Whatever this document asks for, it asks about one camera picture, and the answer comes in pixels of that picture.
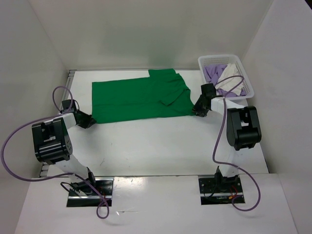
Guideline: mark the green t shirt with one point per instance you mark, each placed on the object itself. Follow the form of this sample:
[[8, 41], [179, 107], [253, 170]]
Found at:
[[162, 94]]

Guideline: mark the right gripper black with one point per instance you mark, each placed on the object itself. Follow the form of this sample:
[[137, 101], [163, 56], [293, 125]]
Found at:
[[196, 108]]

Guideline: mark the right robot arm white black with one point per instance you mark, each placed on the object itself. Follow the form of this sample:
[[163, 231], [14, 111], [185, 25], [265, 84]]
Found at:
[[242, 128]]

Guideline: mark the white plastic basket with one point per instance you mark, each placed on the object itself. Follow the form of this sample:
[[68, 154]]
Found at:
[[226, 59]]

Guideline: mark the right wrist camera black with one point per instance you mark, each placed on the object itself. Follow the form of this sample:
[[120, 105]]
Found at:
[[208, 90]]

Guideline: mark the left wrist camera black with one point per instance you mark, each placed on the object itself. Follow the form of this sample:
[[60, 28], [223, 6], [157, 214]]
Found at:
[[69, 106]]

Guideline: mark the white t shirt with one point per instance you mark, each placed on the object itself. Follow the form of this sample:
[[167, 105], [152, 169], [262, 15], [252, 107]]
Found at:
[[229, 80]]

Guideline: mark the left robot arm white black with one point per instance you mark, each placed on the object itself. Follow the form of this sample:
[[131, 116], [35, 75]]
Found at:
[[53, 146]]

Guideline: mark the purple t shirt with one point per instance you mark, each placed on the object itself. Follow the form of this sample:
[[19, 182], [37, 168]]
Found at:
[[212, 73]]

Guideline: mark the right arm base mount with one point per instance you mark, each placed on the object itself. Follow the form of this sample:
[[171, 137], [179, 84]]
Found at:
[[213, 194]]

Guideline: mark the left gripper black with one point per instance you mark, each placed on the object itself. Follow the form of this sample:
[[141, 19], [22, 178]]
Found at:
[[87, 119]]

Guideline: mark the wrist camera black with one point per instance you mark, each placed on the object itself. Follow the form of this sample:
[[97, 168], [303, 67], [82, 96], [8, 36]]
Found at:
[[69, 106], [208, 90]]

